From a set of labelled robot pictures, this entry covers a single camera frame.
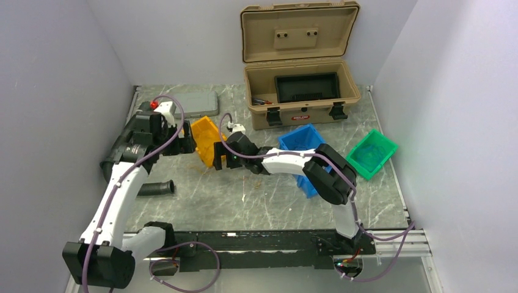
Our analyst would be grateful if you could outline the orange plastic bin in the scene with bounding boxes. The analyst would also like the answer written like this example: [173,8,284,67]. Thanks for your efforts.
[191,116,220,168]

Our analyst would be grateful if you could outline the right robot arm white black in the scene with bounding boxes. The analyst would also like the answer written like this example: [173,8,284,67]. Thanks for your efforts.
[213,131,360,253]

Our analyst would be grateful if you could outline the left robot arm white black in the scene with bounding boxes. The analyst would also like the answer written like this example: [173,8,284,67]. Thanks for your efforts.
[62,110,195,292]

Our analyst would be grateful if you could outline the grey plastic case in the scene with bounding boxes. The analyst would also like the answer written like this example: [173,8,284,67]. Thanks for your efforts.
[173,90,219,119]

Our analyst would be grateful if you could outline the screwdrivers in toolbox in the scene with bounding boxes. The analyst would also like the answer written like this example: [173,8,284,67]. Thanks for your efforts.
[252,98,273,106]

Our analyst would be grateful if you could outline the blue plastic bin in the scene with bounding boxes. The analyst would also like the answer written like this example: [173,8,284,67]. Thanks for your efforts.
[278,124,327,198]

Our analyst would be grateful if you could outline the black tray in toolbox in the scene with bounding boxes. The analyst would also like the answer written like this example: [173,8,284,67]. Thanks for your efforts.
[274,72,341,103]

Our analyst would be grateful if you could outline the tan open toolbox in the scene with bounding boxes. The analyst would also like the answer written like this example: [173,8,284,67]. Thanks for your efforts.
[240,1,361,130]

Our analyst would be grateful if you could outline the green plastic bin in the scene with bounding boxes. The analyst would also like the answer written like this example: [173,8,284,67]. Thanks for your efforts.
[346,129,399,181]

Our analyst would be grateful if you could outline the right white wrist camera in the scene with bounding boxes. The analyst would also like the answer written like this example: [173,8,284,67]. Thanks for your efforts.
[227,121,246,134]

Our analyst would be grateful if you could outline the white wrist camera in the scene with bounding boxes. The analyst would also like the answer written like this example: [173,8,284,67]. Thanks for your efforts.
[227,121,246,134]
[150,101,177,126]

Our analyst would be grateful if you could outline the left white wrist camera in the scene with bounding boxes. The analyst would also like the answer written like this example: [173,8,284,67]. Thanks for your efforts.
[150,101,177,126]

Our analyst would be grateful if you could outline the black corrugated hose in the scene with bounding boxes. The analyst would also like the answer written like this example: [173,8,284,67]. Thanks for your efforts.
[100,101,175,197]

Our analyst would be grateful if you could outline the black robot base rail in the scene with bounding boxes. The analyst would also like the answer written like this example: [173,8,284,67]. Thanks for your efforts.
[121,220,432,272]

